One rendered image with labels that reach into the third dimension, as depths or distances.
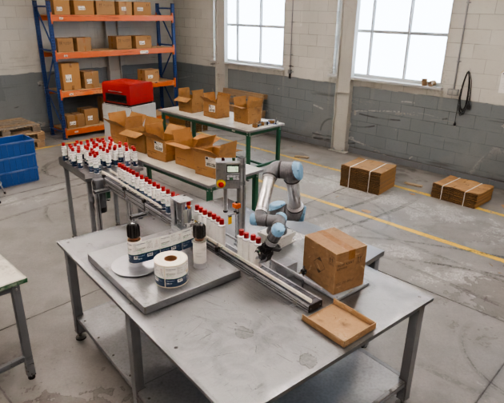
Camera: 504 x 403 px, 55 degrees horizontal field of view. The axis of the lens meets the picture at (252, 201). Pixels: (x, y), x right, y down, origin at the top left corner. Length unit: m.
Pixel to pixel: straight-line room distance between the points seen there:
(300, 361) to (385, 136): 6.57
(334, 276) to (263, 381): 0.83
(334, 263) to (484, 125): 5.43
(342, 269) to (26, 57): 8.63
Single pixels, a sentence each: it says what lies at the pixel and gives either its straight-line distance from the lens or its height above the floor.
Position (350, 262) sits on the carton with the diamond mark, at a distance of 2.92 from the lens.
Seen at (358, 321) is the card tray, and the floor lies 0.83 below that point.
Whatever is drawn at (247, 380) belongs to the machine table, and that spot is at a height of 0.83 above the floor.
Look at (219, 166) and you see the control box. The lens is 3.21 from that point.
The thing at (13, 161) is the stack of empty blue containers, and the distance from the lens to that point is 7.64.
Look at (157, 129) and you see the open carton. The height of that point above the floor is 1.07.
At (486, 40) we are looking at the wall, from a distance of 7.89.
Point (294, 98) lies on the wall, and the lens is 9.70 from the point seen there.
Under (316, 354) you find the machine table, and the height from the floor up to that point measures 0.83.
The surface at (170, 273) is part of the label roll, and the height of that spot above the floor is 0.98.
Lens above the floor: 2.41
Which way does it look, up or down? 22 degrees down
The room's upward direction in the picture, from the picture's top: 1 degrees clockwise
